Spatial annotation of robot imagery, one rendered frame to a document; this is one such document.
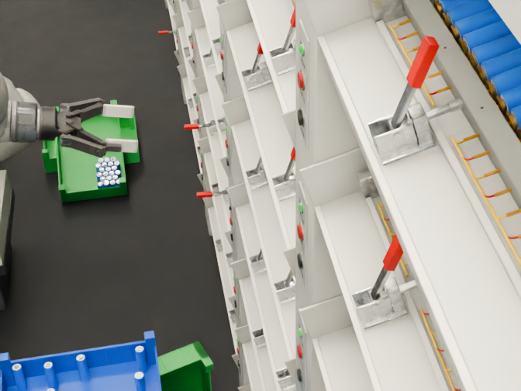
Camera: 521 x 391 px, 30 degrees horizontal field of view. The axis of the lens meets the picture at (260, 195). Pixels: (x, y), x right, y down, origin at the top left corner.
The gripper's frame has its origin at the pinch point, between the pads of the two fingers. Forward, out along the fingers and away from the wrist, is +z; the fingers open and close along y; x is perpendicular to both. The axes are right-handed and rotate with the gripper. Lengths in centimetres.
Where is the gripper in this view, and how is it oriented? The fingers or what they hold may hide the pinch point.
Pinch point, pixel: (130, 128)
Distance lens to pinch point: 221.8
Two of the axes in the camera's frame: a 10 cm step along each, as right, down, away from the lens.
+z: 9.7, 0.4, 2.4
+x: 1.8, -7.8, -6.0
